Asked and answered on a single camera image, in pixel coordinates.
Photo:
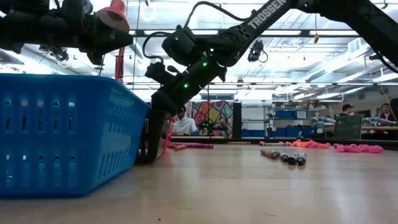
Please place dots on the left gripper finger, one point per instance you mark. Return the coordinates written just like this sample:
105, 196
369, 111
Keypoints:
118, 35
116, 45

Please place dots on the blue plastic basket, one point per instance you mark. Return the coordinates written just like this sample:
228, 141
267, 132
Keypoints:
62, 93

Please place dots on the purple crayon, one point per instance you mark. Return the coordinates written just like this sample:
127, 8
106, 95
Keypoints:
200, 145

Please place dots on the orange brown crayon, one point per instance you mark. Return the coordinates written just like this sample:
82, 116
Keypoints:
179, 147

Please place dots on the black plastic basket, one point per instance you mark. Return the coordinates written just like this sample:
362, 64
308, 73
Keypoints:
152, 140

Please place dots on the dark grey crayon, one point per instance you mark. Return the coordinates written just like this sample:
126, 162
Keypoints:
273, 143

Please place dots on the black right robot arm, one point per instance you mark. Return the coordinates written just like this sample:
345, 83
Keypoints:
236, 31

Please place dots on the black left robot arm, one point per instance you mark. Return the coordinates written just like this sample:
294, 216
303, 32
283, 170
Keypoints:
37, 21

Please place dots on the red desk lamp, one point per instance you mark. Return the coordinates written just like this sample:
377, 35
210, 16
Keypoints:
116, 9

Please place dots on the black overhead rig device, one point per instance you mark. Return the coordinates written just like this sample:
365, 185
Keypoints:
59, 54

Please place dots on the colourful patchwork hanging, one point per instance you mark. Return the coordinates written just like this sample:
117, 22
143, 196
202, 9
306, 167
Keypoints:
217, 113

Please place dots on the person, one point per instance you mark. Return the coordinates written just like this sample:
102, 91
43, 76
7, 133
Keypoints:
346, 109
185, 126
385, 112

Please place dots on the small black background robot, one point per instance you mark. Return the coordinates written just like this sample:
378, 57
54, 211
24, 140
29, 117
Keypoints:
211, 126

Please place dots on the black upright panel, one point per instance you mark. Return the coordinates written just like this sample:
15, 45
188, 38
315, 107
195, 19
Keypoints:
237, 119

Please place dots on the shelf with blue bins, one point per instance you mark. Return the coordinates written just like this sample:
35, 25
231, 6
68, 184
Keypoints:
289, 114

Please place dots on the pink foam earplug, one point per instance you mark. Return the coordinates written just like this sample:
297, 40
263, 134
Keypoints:
352, 149
353, 145
375, 149
364, 150
339, 148
362, 146

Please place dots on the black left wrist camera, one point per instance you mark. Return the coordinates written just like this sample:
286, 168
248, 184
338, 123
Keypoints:
94, 59

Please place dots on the black hanging camera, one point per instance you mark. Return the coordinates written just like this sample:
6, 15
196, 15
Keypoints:
256, 51

